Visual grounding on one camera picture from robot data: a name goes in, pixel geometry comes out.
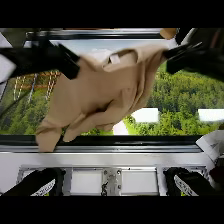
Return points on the white garment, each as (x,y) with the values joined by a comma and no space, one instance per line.
(211,143)

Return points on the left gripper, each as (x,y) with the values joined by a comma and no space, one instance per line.
(69,62)

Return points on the silver frame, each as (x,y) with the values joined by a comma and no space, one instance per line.
(112,181)

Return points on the beige long-sleeved shirt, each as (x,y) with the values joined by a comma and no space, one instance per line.
(106,90)

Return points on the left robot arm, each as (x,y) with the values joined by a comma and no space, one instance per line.
(30,60)

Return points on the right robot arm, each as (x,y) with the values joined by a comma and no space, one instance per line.
(200,63)

